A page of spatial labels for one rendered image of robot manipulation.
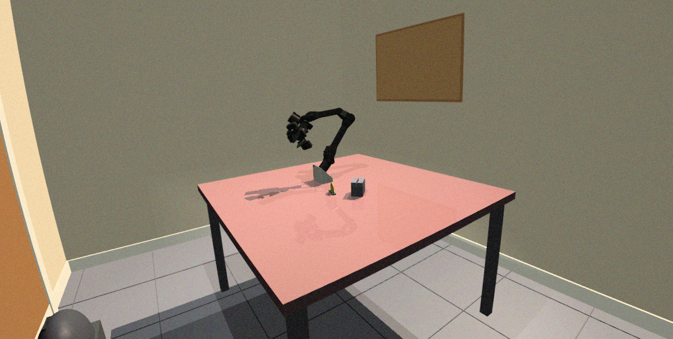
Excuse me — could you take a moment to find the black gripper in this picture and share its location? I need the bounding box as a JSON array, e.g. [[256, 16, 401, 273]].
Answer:
[[286, 121, 312, 150]]

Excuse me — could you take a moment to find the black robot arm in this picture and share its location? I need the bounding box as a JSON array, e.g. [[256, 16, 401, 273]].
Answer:
[[288, 108, 355, 172]]

